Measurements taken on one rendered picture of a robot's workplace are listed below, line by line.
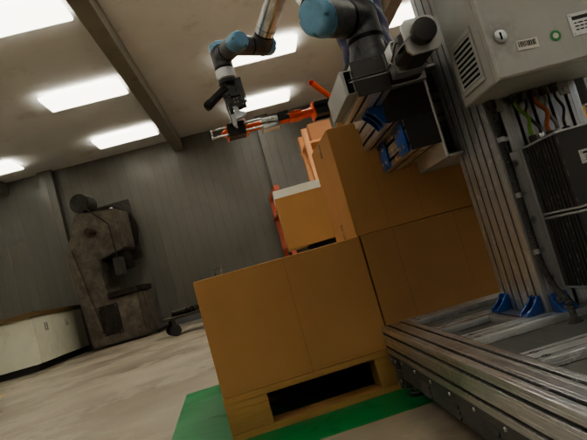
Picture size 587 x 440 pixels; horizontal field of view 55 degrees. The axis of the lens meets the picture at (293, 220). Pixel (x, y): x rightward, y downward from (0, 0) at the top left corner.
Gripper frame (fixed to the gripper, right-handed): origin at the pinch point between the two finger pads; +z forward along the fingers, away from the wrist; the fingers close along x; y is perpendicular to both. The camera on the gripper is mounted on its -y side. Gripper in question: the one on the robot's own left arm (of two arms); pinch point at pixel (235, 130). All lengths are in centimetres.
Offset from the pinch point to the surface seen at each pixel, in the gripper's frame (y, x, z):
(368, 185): 39, -20, 36
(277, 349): -7, -22, 83
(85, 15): -99, 380, -261
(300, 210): 37, 152, 23
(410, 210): 52, -20, 49
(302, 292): 6, -21, 67
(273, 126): 14.7, -2.7, 2.8
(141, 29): -51, 494, -288
